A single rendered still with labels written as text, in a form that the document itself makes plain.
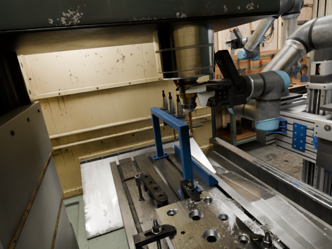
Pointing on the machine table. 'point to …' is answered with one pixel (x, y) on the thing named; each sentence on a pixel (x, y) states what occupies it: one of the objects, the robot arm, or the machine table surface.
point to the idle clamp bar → (148, 186)
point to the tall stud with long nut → (139, 186)
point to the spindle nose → (185, 51)
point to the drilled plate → (173, 240)
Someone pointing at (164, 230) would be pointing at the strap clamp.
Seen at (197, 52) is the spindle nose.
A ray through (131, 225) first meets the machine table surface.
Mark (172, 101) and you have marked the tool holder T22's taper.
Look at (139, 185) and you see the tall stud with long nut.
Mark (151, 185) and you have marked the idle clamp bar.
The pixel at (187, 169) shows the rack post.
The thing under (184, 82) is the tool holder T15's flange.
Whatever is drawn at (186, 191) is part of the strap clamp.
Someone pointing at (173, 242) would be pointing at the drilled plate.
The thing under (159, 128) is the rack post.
